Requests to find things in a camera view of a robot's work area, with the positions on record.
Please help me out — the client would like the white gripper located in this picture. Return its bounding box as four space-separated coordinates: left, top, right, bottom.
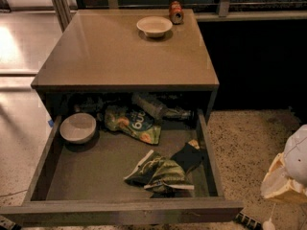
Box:
260 125 307 204

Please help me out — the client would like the drawer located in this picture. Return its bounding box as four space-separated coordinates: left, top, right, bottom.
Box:
1 113 243 227

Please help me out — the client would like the plastic bottle in drawer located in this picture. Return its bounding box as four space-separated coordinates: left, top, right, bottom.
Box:
131 93 194 121

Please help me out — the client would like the brown drawer cabinet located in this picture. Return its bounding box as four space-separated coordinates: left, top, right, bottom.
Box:
32 10 219 117

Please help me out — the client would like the grey bowl in drawer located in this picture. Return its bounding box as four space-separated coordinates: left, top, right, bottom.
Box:
59 113 96 144

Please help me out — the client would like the black power strip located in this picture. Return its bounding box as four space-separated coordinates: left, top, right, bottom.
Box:
233 212 263 230

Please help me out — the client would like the black snack bag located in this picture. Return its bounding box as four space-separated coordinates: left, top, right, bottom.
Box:
171 139 203 173

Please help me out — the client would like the green striped snack bag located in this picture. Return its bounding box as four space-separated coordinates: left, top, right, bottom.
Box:
124 149 195 194

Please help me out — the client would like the green chip bag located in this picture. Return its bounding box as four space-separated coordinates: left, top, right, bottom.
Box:
104 105 161 145

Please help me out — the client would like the white bowl on cabinet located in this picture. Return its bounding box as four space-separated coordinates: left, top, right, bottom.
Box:
136 16 173 38

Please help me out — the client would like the orange soda can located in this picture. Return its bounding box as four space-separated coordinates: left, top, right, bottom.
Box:
169 1 184 25

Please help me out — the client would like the white cable with plug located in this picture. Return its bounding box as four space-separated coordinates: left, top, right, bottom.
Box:
262 202 277 230

